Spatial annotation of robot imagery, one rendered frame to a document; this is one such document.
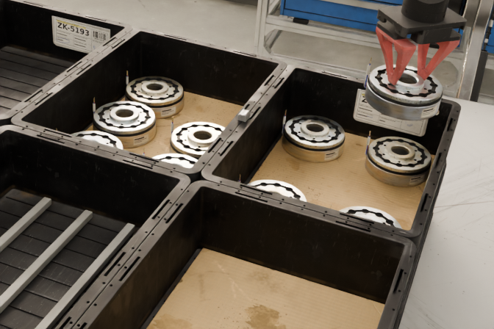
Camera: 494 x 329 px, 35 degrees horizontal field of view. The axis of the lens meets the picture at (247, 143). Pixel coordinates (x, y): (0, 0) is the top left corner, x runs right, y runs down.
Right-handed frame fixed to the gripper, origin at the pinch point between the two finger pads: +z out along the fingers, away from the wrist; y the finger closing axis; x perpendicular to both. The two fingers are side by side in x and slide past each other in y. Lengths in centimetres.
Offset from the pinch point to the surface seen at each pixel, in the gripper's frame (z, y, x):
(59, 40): 20, -33, 62
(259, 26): 84, 77, 182
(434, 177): 11.7, 1.5, -8.5
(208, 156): 12.5, -26.1, 6.5
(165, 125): 23.2, -22.6, 31.5
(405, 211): 21.9, 2.9, -3.3
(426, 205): 11.6, -3.6, -13.6
